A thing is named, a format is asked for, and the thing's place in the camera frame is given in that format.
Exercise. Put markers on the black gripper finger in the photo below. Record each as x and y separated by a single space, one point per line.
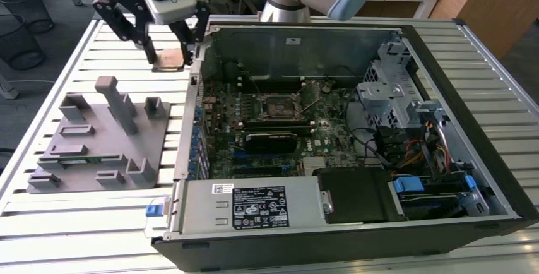
190 46
122 24

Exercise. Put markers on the silver CPU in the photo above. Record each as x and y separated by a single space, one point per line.
170 61

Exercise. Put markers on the thin metal locking lever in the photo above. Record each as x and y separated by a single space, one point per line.
255 85
311 105

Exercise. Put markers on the CPU socket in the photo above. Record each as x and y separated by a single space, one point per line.
279 108

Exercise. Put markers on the black mesh waste basket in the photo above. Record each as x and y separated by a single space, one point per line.
40 12
20 46

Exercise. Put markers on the black RAM slot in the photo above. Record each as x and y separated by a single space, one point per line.
274 88
274 81
278 131
278 124

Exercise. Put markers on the round coin battery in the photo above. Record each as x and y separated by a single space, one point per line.
326 90

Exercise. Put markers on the grey plastic parts rack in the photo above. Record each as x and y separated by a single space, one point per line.
110 143

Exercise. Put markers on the black graphics card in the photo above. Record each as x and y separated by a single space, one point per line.
270 144

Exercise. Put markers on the black expansion slot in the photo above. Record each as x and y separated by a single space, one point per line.
256 170

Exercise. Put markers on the green RAM stick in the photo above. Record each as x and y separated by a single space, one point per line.
95 160

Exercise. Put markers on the silver drive cage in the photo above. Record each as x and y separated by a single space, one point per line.
379 94

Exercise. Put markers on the silver chipset heatsink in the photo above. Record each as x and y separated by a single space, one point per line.
314 164

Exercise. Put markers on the green motherboard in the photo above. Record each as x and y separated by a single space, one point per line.
336 157

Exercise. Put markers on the silver power supply black label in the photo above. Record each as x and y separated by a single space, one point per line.
202 204

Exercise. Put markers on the blue case latch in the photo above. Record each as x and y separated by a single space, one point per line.
154 210

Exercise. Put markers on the black connector block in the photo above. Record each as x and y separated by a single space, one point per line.
390 138

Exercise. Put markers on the black plastic shroud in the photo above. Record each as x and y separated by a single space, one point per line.
362 195

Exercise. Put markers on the blue disk carrier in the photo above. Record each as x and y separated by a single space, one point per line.
409 185

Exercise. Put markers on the black open PC case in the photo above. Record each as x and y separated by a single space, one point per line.
336 248

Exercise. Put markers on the wooden cabinet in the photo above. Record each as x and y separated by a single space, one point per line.
497 9

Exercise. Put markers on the blue drive clip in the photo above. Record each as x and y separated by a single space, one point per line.
470 183

